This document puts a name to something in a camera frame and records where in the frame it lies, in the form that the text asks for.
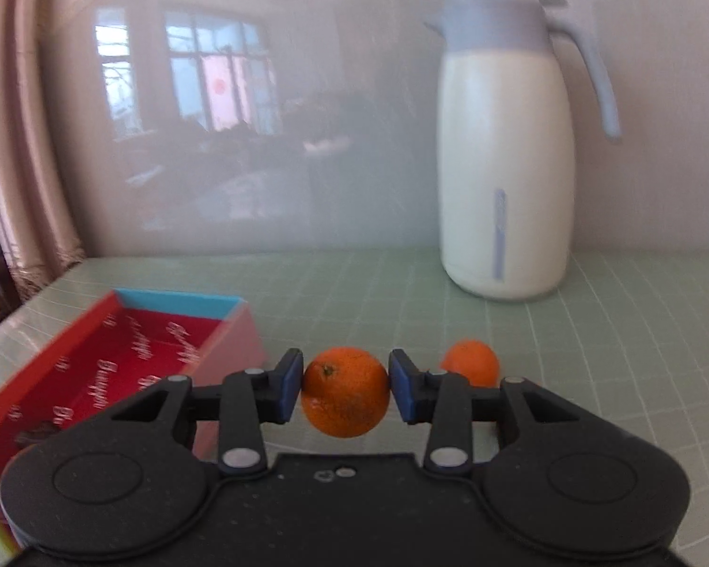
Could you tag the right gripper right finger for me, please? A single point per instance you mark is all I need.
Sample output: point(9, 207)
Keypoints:
point(441, 400)

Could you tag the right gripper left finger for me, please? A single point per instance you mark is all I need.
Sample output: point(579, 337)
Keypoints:
point(250, 399)

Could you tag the orange tangerine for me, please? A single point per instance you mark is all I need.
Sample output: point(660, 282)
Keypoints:
point(474, 360)
point(345, 392)

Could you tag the dark chestnut front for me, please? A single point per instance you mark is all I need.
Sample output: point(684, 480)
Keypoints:
point(36, 435)

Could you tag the colourful cardboard box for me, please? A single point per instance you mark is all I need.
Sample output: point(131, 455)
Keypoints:
point(124, 343)

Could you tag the cream thermos jug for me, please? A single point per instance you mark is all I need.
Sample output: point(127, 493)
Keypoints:
point(506, 145)

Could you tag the beige lace curtain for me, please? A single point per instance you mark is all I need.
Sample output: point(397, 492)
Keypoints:
point(38, 236)

